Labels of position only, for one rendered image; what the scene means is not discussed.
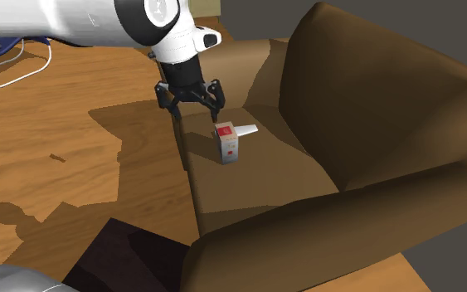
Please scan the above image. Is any white carton with red print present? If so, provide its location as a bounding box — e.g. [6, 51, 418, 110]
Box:
[213, 120, 241, 166]

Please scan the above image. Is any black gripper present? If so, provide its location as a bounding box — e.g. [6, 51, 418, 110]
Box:
[153, 53, 226, 124]

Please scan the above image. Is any flat white wedge piece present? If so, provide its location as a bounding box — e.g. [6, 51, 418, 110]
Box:
[233, 124, 260, 138]

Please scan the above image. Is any brown sofa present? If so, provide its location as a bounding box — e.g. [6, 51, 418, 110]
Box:
[171, 0, 467, 292]

